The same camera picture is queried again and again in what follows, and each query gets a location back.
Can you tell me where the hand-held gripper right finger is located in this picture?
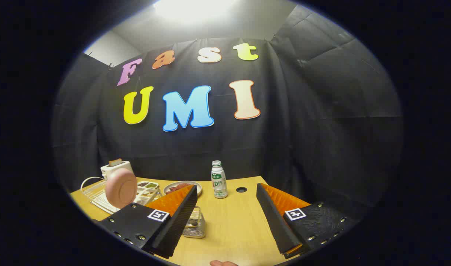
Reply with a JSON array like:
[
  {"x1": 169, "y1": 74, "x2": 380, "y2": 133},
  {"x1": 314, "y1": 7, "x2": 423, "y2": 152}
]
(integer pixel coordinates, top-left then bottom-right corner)
[{"x1": 256, "y1": 183, "x2": 356, "y2": 259}]

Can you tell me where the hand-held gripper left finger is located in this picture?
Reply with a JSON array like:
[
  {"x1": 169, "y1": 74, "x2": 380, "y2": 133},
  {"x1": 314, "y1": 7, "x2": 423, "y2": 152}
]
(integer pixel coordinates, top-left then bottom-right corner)
[{"x1": 99, "y1": 184, "x2": 199, "y2": 259}]

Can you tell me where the metal wire basket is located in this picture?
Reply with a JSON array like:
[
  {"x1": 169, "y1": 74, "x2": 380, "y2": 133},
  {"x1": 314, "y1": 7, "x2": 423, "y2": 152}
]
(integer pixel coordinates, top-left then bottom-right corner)
[{"x1": 182, "y1": 206, "x2": 206, "y2": 239}]

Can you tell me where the pink plate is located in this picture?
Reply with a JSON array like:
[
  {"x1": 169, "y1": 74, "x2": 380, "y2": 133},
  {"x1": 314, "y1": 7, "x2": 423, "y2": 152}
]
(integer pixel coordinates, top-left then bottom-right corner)
[{"x1": 105, "y1": 168, "x2": 138, "y2": 209}]

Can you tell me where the white wire dish rack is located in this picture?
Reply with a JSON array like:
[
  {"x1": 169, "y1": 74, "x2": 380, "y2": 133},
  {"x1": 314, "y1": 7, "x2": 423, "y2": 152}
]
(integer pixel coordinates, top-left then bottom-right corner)
[{"x1": 80, "y1": 177, "x2": 163, "y2": 215}]

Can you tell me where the beige plate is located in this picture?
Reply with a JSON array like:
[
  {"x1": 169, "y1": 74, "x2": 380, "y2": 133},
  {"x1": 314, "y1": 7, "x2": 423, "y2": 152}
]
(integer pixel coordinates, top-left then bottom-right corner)
[{"x1": 163, "y1": 181, "x2": 203, "y2": 196}]

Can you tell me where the white divided tray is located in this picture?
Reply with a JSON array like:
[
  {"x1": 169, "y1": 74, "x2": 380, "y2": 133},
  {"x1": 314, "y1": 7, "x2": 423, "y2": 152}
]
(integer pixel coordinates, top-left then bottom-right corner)
[{"x1": 135, "y1": 181, "x2": 160, "y2": 205}]

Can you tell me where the white drink bottle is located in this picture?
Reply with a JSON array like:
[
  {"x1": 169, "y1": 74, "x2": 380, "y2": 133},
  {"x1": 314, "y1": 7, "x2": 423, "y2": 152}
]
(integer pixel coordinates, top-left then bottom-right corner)
[{"x1": 211, "y1": 160, "x2": 228, "y2": 199}]

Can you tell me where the white toaster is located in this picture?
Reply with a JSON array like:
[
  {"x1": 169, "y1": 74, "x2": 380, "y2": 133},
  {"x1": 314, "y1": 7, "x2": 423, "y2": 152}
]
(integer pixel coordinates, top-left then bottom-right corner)
[{"x1": 101, "y1": 161, "x2": 134, "y2": 181}]

